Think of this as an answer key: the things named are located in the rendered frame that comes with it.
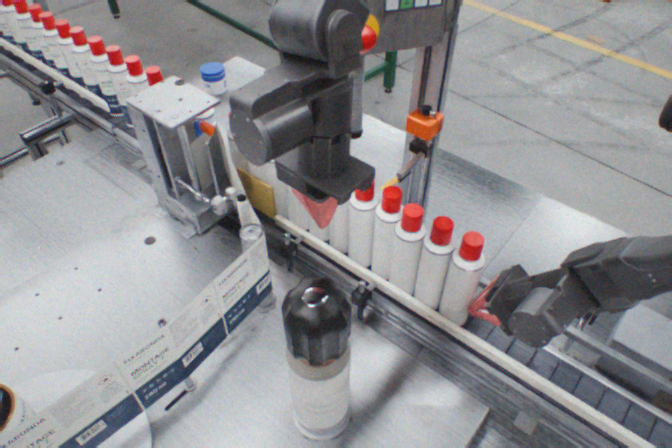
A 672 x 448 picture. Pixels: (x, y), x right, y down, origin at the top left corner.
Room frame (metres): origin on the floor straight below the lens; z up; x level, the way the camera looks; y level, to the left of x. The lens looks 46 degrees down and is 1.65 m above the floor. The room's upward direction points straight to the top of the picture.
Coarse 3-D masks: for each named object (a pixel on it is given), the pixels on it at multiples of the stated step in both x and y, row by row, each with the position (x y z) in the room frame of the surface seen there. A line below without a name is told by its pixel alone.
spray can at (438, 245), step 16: (432, 224) 0.55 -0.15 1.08; (448, 224) 0.55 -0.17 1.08; (432, 240) 0.54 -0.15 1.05; (448, 240) 0.54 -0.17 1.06; (432, 256) 0.53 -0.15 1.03; (448, 256) 0.53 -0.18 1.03; (432, 272) 0.52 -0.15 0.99; (416, 288) 0.54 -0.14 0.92; (432, 288) 0.52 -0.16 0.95; (432, 304) 0.52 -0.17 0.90
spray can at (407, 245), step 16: (416, 208) 0.58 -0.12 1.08; (400, 224) 0.58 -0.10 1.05; (416, 224) 0.56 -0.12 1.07; (400, 240) 0.56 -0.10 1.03; (416, 240) 0.55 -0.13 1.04; (400, 256) 0.56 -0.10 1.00; (416, 256) 0.55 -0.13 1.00; (400, 272) 0.55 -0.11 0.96; (416, 272) 0.56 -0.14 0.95; (400, 288) 0.55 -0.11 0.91
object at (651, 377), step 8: (480, 280) 0.53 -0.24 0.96; (488, 280) 0.53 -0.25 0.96; (568, 328) 0.44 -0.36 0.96; (568, 336) 0.43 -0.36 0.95; (576, 336) 0.42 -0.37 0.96; (584, 336) 0.42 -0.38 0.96; (584, 344) 0.42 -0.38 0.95; (592, 344) 0.41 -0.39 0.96; (600, 344) 0.41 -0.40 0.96; (600, 352) 0.40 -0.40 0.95; (608, 352) 0.40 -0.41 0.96; (616, 352) 0.40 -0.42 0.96; (616, 360) 0.39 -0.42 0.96; (624, 360) 0.38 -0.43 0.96; (632, 360) 0.38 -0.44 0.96; (624, 368) 0.38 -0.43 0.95; (632, 368) 0.37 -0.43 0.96; (640, 368) 0.37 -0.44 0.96; (640, 376) 0.36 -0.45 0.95; (648, 376) 0.36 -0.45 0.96; (656, 376) 0.36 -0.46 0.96; (656, 384) 0.35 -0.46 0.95; (664, 384) 0.34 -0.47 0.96
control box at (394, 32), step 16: (384, 16) 0.69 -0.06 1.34; (400, 16) 0.70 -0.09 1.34; (416, 16) 0.70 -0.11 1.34; (432, 16) 0.71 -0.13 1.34; (384, 32) 0.69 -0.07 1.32; (400, 32) 0.70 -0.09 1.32; (416, 32) 0.70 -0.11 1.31; (432, 32) 0.71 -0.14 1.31; (384, 48) 0.69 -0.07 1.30; (400, 48) 0.70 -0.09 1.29
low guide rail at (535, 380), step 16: (288, 224) 0.71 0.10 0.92; (304, 240) 0.68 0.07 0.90; (336, 256) 0.63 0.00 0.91; (368, 272) 0.59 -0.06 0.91; (384, 288) 0.56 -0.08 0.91; (416, 304) 0.52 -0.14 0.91; (432, 320) 0.49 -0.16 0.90; (448, 320) 0.48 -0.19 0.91; (464, 336) 0.45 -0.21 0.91; (480, 352) 0.43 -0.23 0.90; (496, 352) 0.42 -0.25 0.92; (512, 368) 0.40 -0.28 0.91; (528, 368) 0.39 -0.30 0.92; (544, 384) 0.37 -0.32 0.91; (560, 400) 0.35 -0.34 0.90; (576, 400) 0.34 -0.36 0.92; (592, 416) 0.32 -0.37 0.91; (608, 432) 0.30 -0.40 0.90; (624, 432) 0.29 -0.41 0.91
